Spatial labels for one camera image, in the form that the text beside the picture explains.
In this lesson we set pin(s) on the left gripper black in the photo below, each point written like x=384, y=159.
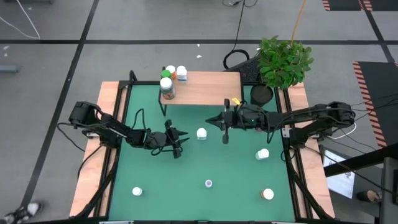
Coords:
x=158, y=140

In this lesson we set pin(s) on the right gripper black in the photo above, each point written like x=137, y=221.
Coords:
x=245, y=118

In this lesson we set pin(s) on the small white bottle blue-striped label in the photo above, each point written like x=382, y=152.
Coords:
x=201, y=133

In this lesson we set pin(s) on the large white medicine bottle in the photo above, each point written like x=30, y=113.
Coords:
x=263, y=153

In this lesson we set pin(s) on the gummy vitamin bottle fruit label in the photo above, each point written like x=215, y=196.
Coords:
x=166, y=84

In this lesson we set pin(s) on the white bottle blue barcode label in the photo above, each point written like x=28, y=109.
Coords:
x=181, y=72

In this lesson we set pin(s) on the green-capped medicine bottle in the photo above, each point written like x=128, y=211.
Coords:
x=165, y=73

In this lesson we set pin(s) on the orange pill vial white cap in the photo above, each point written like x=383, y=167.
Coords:
x=171, y=69

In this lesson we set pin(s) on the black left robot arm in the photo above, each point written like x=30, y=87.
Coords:
x=109, y=130

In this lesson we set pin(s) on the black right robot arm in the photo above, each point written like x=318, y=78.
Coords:
x=311, y=116

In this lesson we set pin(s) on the yellow tag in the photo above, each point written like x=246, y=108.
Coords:
x=236, y=100

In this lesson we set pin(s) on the green table mat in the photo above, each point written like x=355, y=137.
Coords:
x=186, y=168

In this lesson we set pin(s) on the translucent bottle pink contents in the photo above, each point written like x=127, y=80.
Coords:
x=208, y=183

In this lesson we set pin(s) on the black textured floor mat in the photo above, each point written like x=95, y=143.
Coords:
x=248, y=71

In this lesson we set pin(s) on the white-capped white bottle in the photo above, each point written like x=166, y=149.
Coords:
x=136, y=191

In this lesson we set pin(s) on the white bottle front right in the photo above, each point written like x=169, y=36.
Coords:
x=268, y=194

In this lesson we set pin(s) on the green plant in black pot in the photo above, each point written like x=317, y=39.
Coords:
x=283, y=62

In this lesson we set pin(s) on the white paper sheet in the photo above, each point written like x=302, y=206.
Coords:
x=340, y=180

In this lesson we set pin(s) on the black metal beam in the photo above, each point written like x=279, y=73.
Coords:
x=357, y=161

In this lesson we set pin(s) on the black hazard-striped floor mat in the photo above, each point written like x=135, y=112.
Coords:
x=384, y=3
x=342, y=3
x=382, y=93

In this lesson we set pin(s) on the person's brown shoe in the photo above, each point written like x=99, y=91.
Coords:
x=368, y=196

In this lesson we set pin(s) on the person's black white sneaker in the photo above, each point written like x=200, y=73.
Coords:
x=23, y=213

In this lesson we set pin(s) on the grey floor object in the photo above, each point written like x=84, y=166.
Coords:
x=9, y=68

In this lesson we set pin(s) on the wooden shelf black metal frame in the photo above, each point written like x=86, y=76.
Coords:
x=208, y=88

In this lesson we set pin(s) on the grey metal post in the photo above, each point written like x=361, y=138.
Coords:
x=388, y=193

